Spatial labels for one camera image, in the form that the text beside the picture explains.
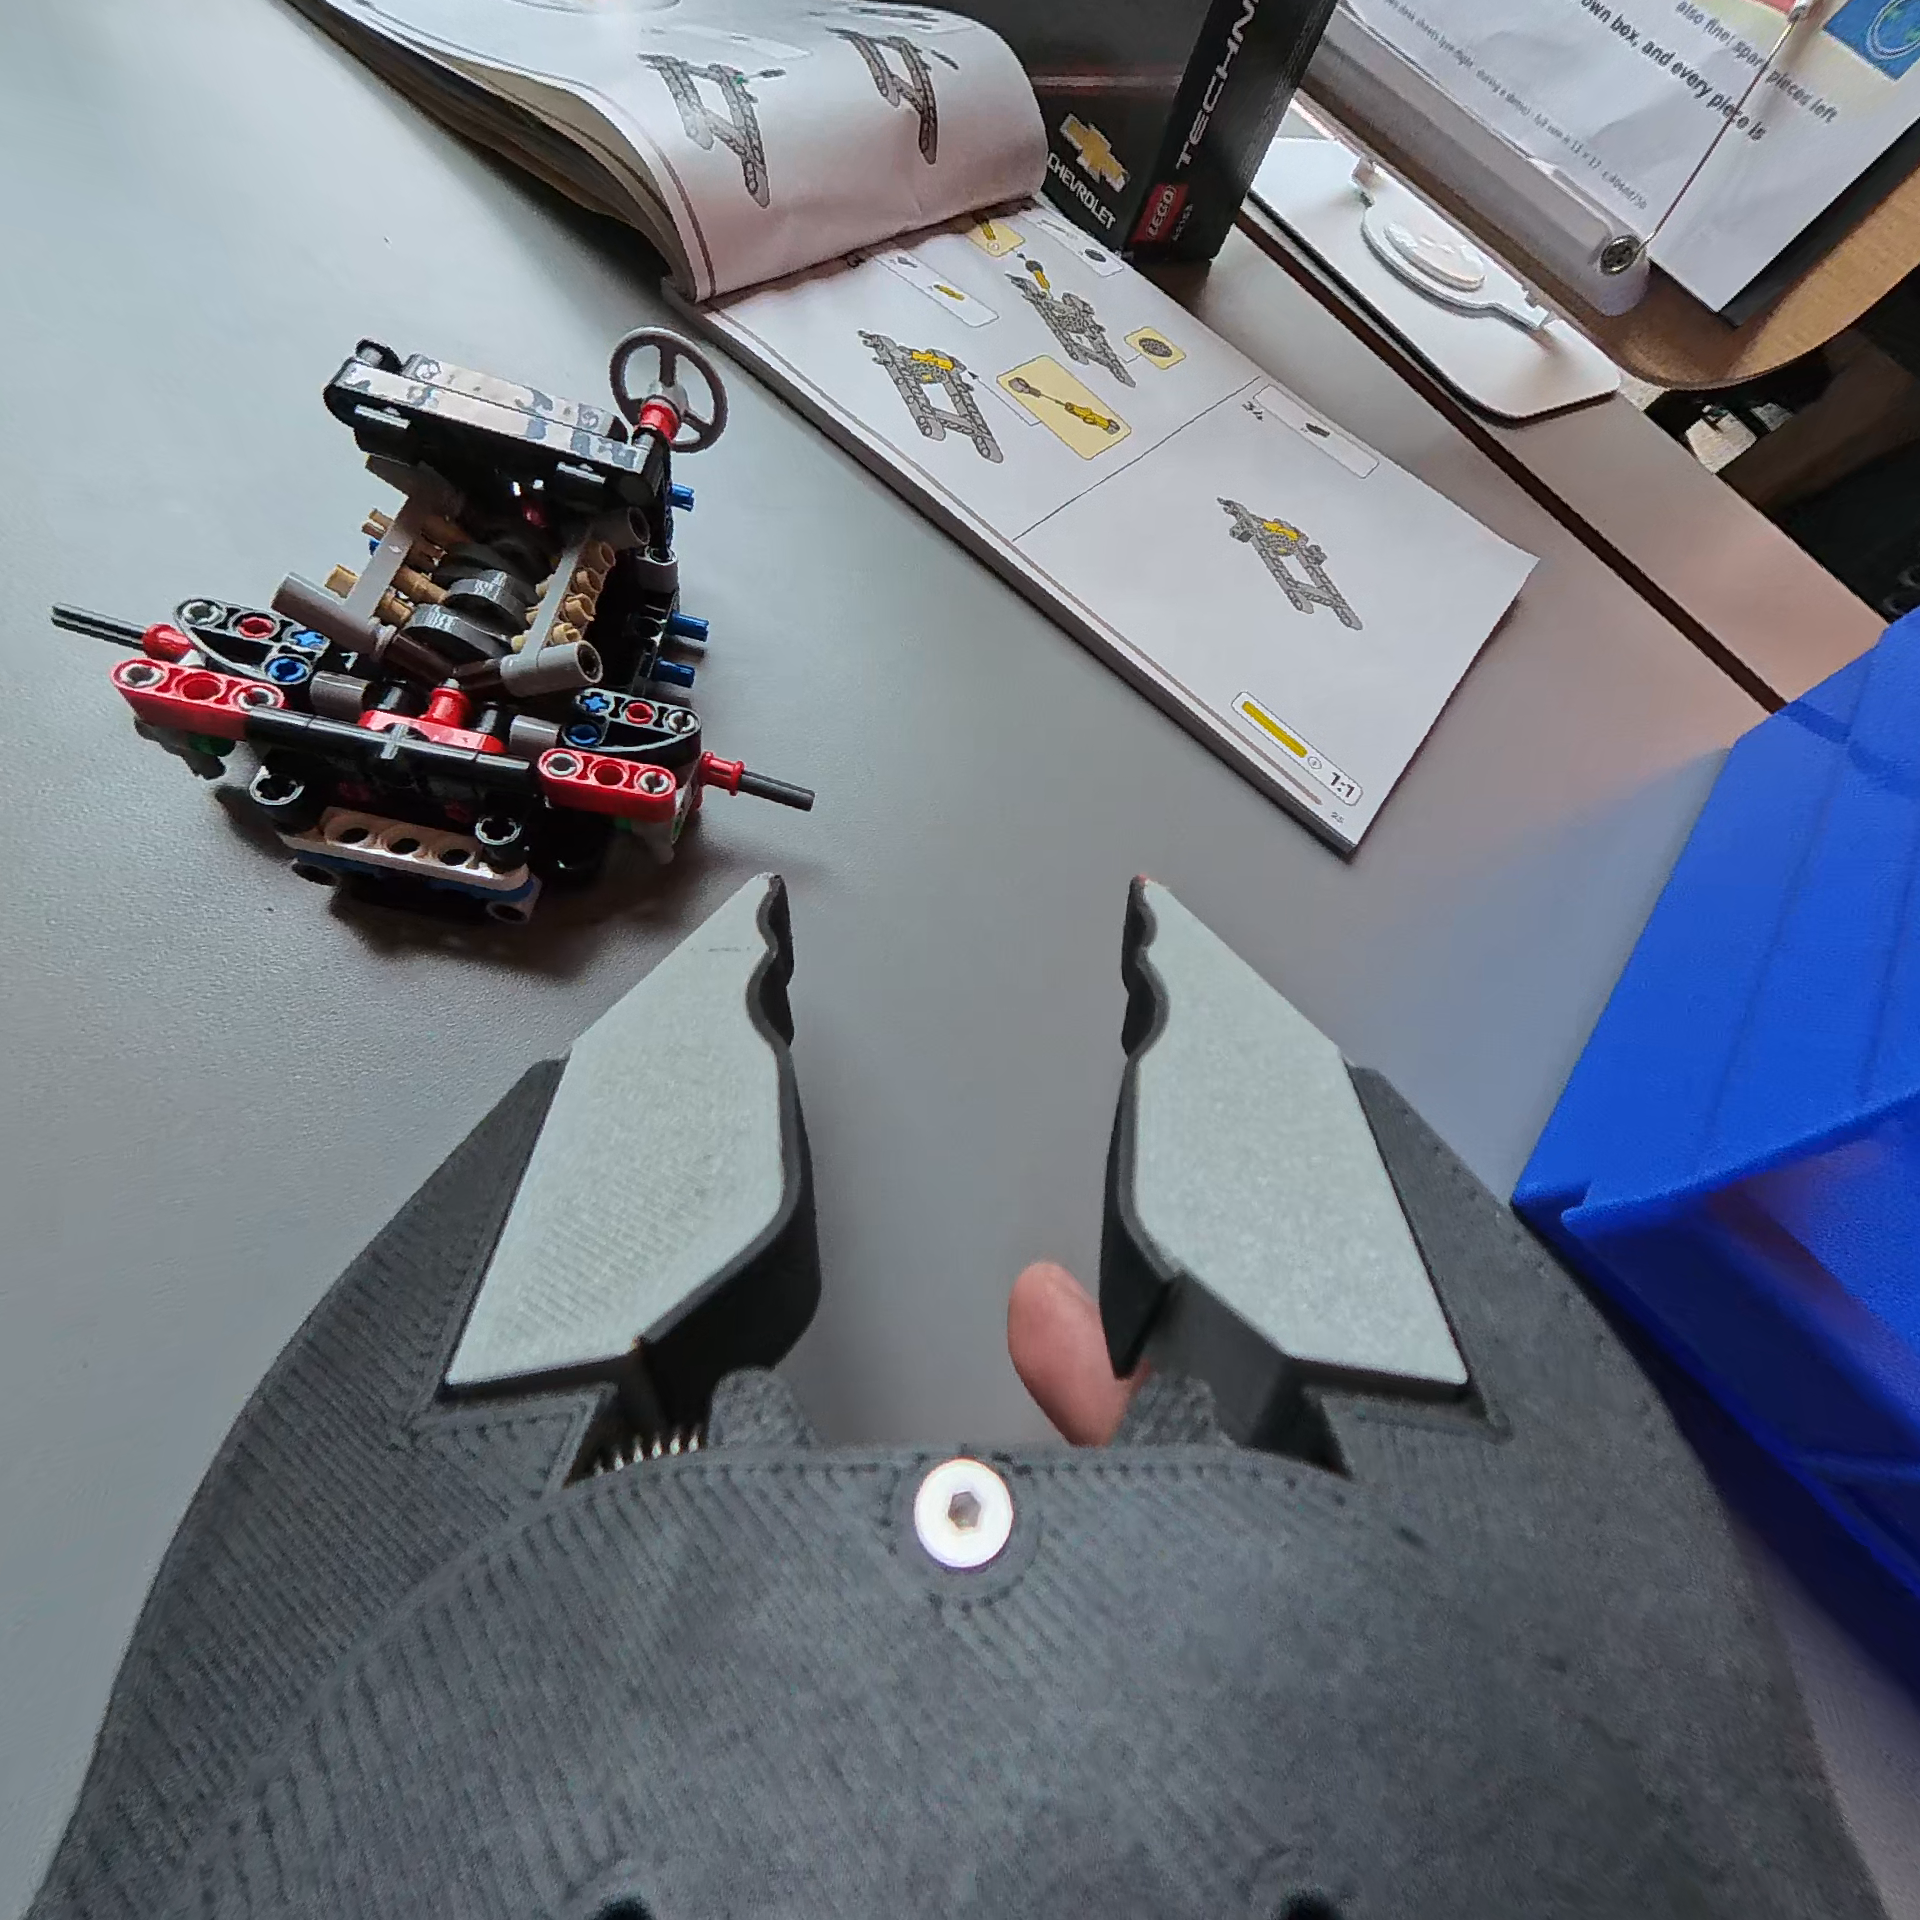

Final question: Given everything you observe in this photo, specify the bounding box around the partly built lego car model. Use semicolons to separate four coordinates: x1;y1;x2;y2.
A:
52;327;819;923

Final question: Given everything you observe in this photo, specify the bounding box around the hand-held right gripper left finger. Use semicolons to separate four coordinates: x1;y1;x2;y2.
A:
444;874;825;1404

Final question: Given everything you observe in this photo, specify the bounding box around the black lego set box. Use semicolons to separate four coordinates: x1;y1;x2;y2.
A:
959;0;1342;266

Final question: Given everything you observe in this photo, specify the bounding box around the lego instruction booklet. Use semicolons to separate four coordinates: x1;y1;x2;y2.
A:
292;0;1542;858

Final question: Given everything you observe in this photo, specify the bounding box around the blue plastic bin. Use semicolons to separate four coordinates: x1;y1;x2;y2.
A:
1510;608;1920;1594

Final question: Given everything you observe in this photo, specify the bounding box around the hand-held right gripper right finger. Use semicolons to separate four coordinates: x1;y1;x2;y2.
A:
1100;877;1471;1472

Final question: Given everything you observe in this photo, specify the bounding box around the brown wooden board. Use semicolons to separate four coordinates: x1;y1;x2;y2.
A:
1620;180;1920;396

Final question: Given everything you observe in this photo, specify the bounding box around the thin metal wire clip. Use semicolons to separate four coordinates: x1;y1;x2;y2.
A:
1641;0;1833;257

